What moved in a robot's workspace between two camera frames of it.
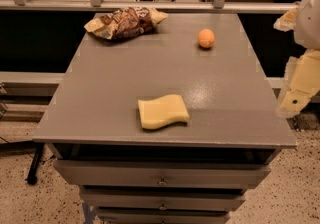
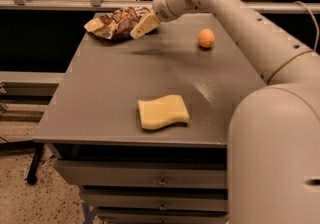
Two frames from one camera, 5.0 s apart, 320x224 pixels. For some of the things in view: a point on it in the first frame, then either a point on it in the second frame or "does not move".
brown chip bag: x=125 y=23 does not move
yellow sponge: x=161 y=111 does not move
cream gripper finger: x=303 y=85 to x=144 y=25
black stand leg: x=32 y=178 does not move
